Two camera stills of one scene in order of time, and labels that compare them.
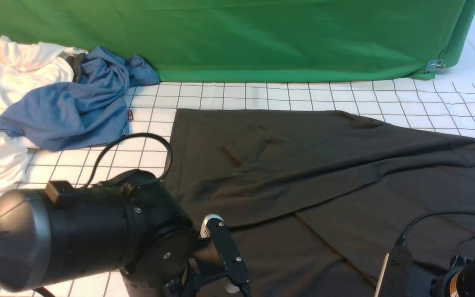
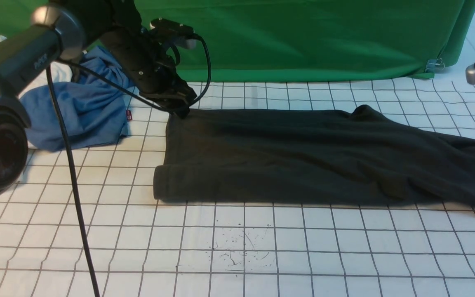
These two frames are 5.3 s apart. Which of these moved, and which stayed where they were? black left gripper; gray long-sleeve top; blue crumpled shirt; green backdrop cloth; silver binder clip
Moved: gray long-sleeve top; black left gripper
Stayed: green backdrop cloth; blue crumpled shirt; silver binder clip
